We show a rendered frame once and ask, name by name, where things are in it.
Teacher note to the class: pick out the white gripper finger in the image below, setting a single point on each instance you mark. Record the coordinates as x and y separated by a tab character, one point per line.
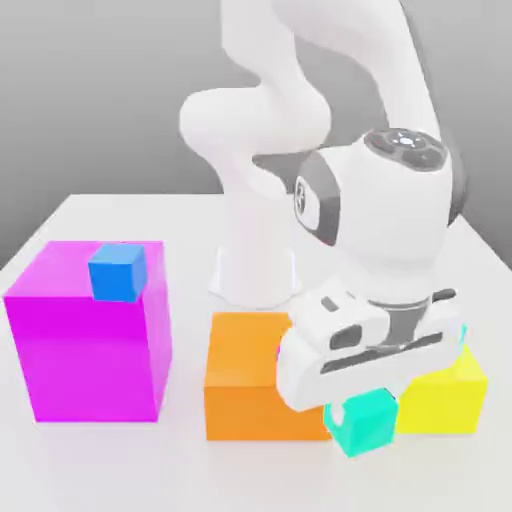
338	408

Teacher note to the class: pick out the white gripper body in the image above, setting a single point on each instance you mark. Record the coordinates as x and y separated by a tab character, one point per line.
304	384

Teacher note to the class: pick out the small turquoise cube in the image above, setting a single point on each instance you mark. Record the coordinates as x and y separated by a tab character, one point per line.
368	424

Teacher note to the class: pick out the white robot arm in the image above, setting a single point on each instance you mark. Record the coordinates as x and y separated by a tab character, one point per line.
380	224

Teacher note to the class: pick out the small blue cube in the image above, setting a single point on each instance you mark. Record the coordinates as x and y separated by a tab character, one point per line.
114	280

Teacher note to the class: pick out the large orange box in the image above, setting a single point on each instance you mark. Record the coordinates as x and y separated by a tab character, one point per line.
244	412

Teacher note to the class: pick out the large yellow box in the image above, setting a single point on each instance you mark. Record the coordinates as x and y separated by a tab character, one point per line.
440	404

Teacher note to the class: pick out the large magenta box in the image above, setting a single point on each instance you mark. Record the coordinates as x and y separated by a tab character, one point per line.
88	360

